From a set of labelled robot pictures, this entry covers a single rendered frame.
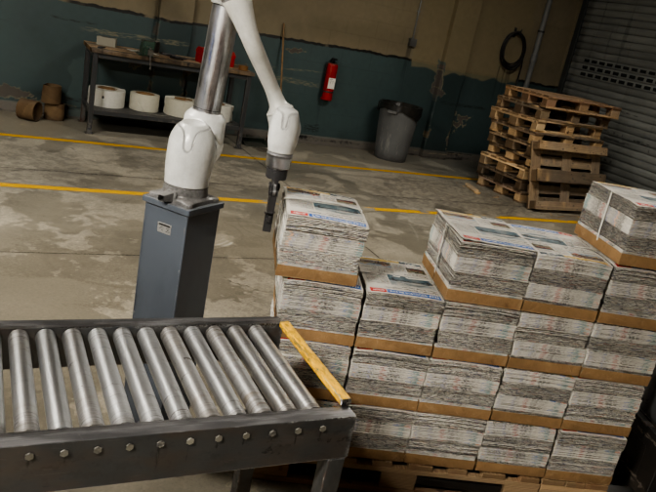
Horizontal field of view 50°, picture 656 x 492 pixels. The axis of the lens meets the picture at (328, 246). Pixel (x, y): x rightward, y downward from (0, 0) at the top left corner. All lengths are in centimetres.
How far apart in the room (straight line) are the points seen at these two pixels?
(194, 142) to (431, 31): 805
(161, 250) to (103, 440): 108
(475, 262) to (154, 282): 114
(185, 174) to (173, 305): 47
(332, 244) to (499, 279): 61
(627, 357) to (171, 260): 172
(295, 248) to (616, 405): 141
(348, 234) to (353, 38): 741
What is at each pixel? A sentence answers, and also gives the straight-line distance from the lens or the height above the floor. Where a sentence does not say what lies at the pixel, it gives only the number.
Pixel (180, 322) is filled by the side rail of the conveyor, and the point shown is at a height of 80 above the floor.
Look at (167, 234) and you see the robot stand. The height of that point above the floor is 89.
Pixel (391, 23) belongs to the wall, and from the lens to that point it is 992.
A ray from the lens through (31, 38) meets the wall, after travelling 866.
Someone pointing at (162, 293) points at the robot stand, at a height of 67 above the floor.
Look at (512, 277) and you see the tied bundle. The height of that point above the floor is 95.
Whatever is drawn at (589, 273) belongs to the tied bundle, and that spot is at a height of 102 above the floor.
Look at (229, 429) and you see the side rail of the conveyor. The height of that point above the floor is 80.
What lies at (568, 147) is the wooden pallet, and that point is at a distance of 892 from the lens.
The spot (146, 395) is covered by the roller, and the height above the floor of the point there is 80.
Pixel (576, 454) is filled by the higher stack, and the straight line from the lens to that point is 306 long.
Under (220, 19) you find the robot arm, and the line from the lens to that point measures 258.
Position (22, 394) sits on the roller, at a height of 80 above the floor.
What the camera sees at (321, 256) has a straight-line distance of 240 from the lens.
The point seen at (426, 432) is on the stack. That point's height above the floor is 29.
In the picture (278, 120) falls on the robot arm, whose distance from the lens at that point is 243.
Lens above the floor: 171
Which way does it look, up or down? 18 degrees down
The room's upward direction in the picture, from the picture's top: 12 degrees clockwise
